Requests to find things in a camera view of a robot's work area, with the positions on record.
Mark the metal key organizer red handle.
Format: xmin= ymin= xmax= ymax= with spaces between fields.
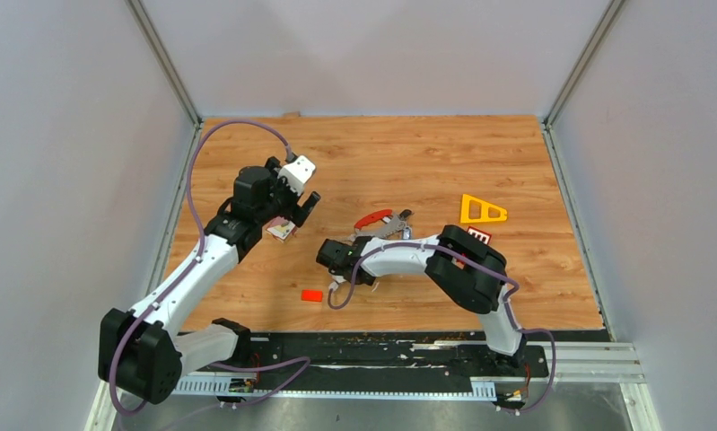
xmin=347 ymin=209 xmax=414 ymax=242

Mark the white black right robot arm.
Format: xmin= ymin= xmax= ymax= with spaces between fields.
xmin=316 ymin=224 xmax=526 ymax=375

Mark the small pink white box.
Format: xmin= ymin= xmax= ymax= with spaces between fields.
xmin=266 ymin=216 xmax=298 ymax=242

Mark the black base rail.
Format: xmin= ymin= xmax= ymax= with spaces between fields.
xmin=218 ymin=330 xmax=551 ymax=393

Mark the small orange red block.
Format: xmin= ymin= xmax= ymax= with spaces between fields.
xmin=301 ymin=289 xmax=323 ymax=303

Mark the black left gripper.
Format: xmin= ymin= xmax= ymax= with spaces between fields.
xmin=257 ymin=157 xmax=320 ymax=227

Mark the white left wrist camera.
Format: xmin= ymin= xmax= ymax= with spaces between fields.
xmin=277 ymin=155 xmax=316 ymax=196

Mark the red tray with white slots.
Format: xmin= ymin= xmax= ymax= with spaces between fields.
xmin=467 ymin=226 xmax=492 ymax=244

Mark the yellow plastic piece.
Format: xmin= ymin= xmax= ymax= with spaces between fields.
xmin=459 ymin=194 xmax=508 ymax=224

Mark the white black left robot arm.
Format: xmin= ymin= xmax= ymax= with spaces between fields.
xmin=98 ymin=155 xmax=320 ymax=404

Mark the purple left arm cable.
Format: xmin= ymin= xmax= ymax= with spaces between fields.
xmin=108 ymin=119 xmax=311 ymax=418

